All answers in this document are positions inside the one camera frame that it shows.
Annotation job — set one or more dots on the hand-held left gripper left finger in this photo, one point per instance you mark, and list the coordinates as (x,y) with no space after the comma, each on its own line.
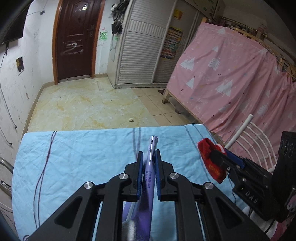
(140,176)

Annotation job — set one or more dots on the grey metal chair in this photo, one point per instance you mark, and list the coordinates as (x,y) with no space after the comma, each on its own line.
(5,163)

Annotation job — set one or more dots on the pink tree print curtain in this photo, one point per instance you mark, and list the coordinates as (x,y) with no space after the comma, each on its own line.
(219,81)

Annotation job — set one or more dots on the purple packet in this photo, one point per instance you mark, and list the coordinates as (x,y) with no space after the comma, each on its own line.
(149,162)

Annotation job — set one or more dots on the white metal chair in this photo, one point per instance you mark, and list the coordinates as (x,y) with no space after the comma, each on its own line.
(242,127)

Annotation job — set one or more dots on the colourful chart poster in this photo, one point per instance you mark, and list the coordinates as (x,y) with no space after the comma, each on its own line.
(171,42)

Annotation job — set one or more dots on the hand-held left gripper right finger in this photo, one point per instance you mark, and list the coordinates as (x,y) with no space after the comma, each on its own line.
(158,176)

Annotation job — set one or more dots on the white slatted wardrobe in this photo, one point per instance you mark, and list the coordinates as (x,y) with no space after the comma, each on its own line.
(138,58)

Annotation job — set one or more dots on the white power strip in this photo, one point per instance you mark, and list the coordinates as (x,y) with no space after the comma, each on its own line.
(4,184)

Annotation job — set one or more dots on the black hanging bag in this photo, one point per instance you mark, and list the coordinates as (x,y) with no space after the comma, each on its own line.
(120,7)
(116,27)

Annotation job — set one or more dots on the white overhead cabinets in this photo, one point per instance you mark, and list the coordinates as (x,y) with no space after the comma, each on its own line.
(208,8)

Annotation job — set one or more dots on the white paper ball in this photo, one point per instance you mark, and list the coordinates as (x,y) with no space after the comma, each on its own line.
(131,119)

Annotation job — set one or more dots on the light blue bed sheet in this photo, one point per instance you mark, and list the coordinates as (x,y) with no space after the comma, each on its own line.
(81,157)

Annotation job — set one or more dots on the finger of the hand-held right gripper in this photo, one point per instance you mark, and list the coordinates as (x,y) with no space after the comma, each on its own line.
(220,160)
(238,161)

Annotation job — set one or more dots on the yellow wall poster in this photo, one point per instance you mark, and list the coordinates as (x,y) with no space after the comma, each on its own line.
(178,14)

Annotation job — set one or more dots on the black wall television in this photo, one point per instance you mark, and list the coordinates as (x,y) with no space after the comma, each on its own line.
(13,25)

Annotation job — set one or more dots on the dark brown door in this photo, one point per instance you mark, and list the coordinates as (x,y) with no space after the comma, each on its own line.
(76,41)

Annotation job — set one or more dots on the red sock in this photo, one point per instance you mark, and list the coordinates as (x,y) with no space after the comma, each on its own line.
(208,162)

